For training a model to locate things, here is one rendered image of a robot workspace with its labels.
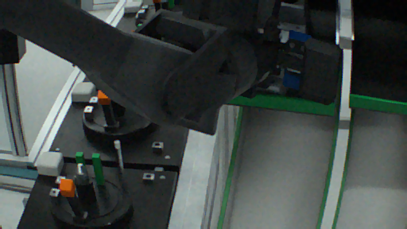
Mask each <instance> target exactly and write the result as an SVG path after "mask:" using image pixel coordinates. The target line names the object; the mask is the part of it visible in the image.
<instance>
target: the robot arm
mask: <svg viewBox="0 0 407 229"><path fill-rule="evenodd" d="M281 1H282V0H185V2H184V6H176V7H173V8H172V9H170V10H163V9H159V10H158V11H157V12H156V13H155V14H153V15H152V16H151V17H150V18H148V19H147V20H146V21H145V22H143V23H142V25H141V26H139V27H138V28H137V29H136V30H135V31H134V32H133V33H132V32H130V31H128V30H124V29H120V28H117V27H114V26H112V25H110V24H108V23H106V22H105V21H103V20H102V19H99V18H98V17H96V16H94V15H92V14H89V13H88V12H86V11H85V10H82V9H80V8H79V7H77V6H75V5H73V4H71V3H70V2H68V1H66V0H0V30H1V29H4V31H6V32H7V30H8V31H10V32H12V33H15V34H17V35H18V36H19V37H22V38H24V39H26V40H27V41H30V42H31V43H34V44H35V45H37V46H38V47H41V48H42V49H44V50H47V51H48V52H50V53H52V54H53V55H54V54H55V55H57V56H58V57H60V58H62V59H63V60H66V61H67V62H70V63H72V67H75V66H77V68H78V69H79V70H80V71H82V72H83V73H84V74H85V75H86V77H87V78H88V79H89V81H90V82H92V84H93V85H95V87H96V88H98V89H99V90H100V91H101V92H102V93H103V94H105V95H106V96H107V97H108V98H109V99H111V100H112V101H114V102H116V103H118V104H120V105H121V106H123V107H125V108H127V109H129V110H131V111H133V112H135V113H137V114H139V115H140V116H142V117H144V118H147V119H148V120H150V121H151V122H155V123H156V124H157V125H158V126H163V127H173V126H181V127H183V128H187V129H190V130H194V131H198V132H201V133H204V134H209V135H215V133H216V130H217V125H218V119H219V111H220V109H221V107H222V105H223V104H224V103H228V102H229V101H231V100H232V99H234V98H235V97H237V96H238V95H239V96H242V97H246V98H249V99H252V98H253V97H255V93H256V88H257V87H260V88H263V89H266V88H268V87H269V82H270V77H271V75H274V76H279V75H280V74H281V67H283V69H284V70H285V74H284V79H283V84H282V86H285V87H291V88H293V89H297V90H299V96H301V97H302V98H303V99H308V100H312V101H314V102H318V103H322V104H326V105H330V104H331V103H333V101H334V100H335V99H336V97H335V96H336V92H337V88H338V87H337V84H338V81H339V72H340V70H339V68H340V65H341V63H340V61H341V58H342V57H341V54H342V49H341V48H340V47H339V46H338V45H337V44H333V43H331V42H329V41H323V40H320V39H318V38H316V37H312V36H310V35H307V34H304V33H300V32H297V31H292V30H291V29H290V30H289V39H288V40H287V41H286V42H282V41H279V40H280V39H282V38H283V36H284V34H283V33H281V29H279V28H278V20H277V19H278V16H279V15H278V14H279V11H280V7H281ZM160 38H161V40H160ZM159 40H160V41H159ZM279 49H280V50H281V52H278V51H279ZM283 50H284V53H282V51H283ZM277 65H278V66H281V67H278V68H277Z"/></svg>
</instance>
